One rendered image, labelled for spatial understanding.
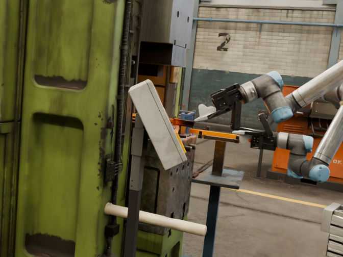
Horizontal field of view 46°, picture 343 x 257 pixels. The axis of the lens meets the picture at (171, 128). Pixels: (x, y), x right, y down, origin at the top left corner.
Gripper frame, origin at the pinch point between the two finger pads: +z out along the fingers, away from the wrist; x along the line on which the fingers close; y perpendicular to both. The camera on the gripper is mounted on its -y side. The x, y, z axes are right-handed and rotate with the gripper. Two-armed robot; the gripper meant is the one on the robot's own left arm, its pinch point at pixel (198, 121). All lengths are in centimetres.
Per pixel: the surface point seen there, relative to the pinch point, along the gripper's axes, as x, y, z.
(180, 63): -47, 22, -7
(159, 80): -75, 18, 4
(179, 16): -39, 42, -15
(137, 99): 27.0, 19.0, 16.9
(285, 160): -355, -157, -113
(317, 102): -328, -97, -171
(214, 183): -64, -47, 1
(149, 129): 27.0, 8.6, 17.3
